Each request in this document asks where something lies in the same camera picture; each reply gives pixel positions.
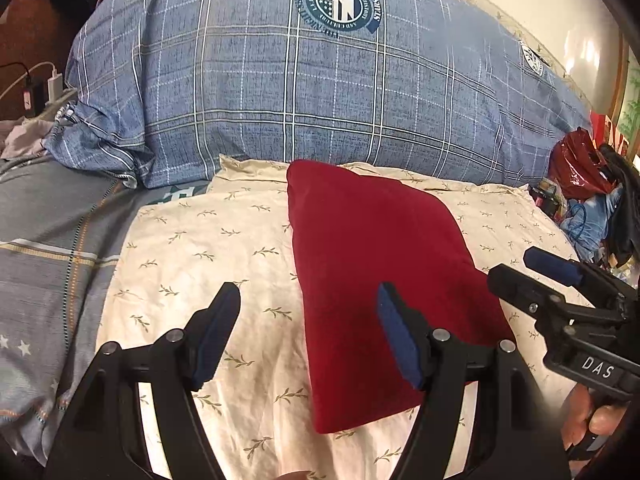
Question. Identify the cream leaf-print pillow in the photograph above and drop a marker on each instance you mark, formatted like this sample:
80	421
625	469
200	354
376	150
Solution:
200	245

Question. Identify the black charger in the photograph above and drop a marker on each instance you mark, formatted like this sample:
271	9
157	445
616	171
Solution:
28	92

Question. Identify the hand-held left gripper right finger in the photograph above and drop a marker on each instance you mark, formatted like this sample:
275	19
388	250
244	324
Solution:
397	340

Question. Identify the black bag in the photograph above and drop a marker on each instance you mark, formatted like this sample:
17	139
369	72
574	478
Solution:
622	200

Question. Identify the pale pink cloth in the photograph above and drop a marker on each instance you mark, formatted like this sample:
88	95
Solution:
25	137

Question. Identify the light blue cloth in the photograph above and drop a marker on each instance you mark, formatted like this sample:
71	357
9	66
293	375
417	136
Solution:
587	220

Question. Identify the person's right hand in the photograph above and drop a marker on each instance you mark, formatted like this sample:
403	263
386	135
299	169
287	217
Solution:
602	420

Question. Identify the dark red shirt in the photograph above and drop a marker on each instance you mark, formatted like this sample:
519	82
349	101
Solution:
380	260

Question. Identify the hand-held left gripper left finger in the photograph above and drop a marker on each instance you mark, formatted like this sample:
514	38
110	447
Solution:
215	332

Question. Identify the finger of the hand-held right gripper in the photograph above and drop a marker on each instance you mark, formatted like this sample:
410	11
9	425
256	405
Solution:
552	264
520	290

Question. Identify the wooden headboard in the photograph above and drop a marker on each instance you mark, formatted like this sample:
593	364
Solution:
30	30

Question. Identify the white charger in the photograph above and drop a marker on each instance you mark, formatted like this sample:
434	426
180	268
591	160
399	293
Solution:
54	89

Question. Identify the white power strip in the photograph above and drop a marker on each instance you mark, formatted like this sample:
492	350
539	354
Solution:
60	102

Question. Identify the grey striped bedsheet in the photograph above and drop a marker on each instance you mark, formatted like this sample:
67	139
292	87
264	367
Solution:
50	240

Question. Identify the red plastic bag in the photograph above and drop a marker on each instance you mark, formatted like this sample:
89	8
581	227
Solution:
580	165

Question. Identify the blue plaid pillow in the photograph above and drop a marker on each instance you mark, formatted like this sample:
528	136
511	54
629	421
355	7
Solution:
300	90

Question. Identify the dark printed packet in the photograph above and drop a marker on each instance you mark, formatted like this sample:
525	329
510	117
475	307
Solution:
547	196

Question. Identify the green printed poster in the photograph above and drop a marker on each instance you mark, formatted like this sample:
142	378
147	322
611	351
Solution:
632	110

